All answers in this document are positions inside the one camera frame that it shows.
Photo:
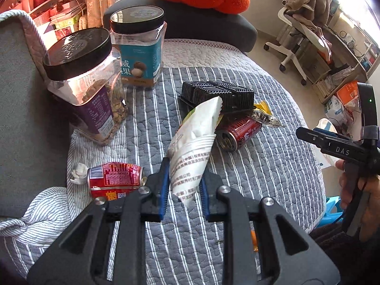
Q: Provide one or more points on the blue plastic stool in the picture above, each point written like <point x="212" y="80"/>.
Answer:
<point x="333" y="211"/>

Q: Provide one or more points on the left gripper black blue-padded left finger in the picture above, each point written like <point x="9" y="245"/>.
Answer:
<point x="105" y="244"/>

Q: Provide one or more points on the yellow snack wrapper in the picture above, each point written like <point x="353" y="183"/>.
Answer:
<point x="264" y="107"/>

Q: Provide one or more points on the purple-label nut jar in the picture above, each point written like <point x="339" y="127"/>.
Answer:
<point x="84" y="73"/>

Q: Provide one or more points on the teal-label nut jar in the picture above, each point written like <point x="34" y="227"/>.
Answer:
<point x="138" y="33"/>

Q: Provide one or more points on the white office chair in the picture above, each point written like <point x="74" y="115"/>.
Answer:
<point x="306" y="18"/>

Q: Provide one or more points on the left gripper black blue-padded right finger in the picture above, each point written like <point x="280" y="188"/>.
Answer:
<point x="286" y="253"/>

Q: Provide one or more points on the right hand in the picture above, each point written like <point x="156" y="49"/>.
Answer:
<point x="370" y="218"/>

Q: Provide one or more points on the white printed bag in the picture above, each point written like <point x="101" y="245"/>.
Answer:
<point x="336" y="113"/>

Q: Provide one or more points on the white snack bag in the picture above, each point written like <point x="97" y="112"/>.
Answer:
<point x="190" y="149"/>

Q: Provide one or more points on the pink bookshelf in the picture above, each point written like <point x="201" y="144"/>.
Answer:
<point x="50" y="11"/>

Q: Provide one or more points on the orange cardboard box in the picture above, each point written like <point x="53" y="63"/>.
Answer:
<point x="349" y="94"/>

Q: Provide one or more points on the dark grey sofa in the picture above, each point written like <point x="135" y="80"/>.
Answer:
<point x="35" y="133"/>

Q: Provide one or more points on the bright red drink can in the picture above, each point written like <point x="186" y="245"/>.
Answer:
<point x="114" y="180"/>

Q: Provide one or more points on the white trash bucket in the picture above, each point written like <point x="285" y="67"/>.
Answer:
<point x="324" y="159"/>

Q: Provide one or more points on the black plastic tray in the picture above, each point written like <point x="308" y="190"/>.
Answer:
<point x="235" y="99"/>

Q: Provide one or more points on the white tissue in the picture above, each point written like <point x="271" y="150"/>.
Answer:
<point x="79" y="174"/>

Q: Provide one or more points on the orange wrapper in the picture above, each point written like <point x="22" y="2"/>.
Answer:
<point x="254" y="240"/>

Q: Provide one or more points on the dark red drink can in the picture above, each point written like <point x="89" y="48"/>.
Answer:
<point x="234" y="134"/>

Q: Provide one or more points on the clear candy wrapper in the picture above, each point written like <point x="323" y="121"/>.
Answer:
<point x="266" y="119"/>

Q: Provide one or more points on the grey striped quilted cover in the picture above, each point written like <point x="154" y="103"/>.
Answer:
<point x="184" y="248"/>

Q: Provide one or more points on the wooden desk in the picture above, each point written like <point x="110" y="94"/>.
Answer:
<point x="351" y="45"/>

